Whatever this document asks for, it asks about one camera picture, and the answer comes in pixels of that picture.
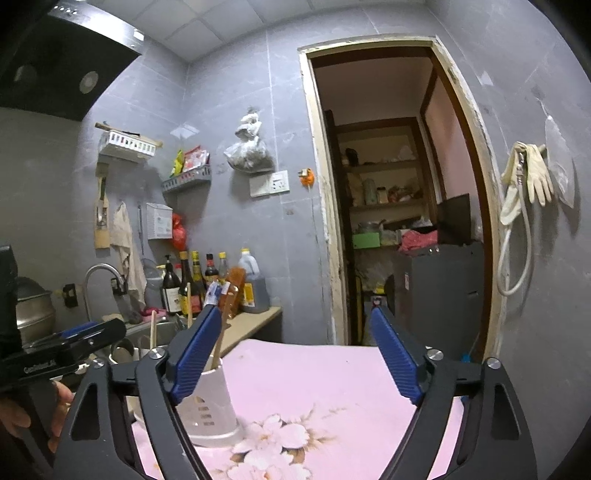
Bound white plastic utensil holder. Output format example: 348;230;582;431
133;357;246;448

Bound left hand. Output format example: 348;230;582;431
0;381;74;453

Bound steel pot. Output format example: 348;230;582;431
16;277;56;344

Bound chrome faucet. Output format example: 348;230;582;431
81;262;127;322

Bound wooden cutting board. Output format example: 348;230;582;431
94;162;110;250

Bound hanging dish towel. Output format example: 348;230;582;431
110;202;147;309

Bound dark wine bottle white label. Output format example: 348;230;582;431
161;255;182;315

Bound brown sauce bottle yellow label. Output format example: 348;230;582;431
179;251;201;317

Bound red plastic bag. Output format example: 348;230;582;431
171;212;187;251

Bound white seasoning packet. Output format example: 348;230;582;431
204;280;229;308

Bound soy sauce bottle red cap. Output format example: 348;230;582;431
204;253;219;287

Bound orange spice bag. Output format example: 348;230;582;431
218;267;246;320

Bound black cabinet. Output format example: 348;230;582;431
393;242;484;360

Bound clear bottle yellow cap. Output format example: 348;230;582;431
218;251;229;284

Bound pink floral table cloth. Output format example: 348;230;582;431
131;338;465;480

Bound large oil jug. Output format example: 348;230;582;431
238;248;270;314

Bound snack packets on shelf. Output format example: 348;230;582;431
170;145;211;177

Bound red cloth on cabinet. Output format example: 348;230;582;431
399;230;438;252

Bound black monitor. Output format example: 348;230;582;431
437;194;472;245

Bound green box on shelf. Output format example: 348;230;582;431
352;231;381;250

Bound hanging plastic bag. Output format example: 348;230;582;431
223;108;274;175

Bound hanging rubber gloves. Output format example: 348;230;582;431
500;142;554;226

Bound black range hood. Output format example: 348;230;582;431
1;1;144;121

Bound black wall socket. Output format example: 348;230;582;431
62;283;78;309

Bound door frame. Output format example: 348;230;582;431
298;34;507;357

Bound grey wall shelf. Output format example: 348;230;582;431
161;164;211;193

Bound white wall basket rack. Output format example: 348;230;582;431
94;122;163;163

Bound white wall socket panel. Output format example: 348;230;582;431
249;170;290;198

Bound white hose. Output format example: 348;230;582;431
496;156;536;297

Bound orange wall hook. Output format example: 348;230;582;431
297;168;315;189

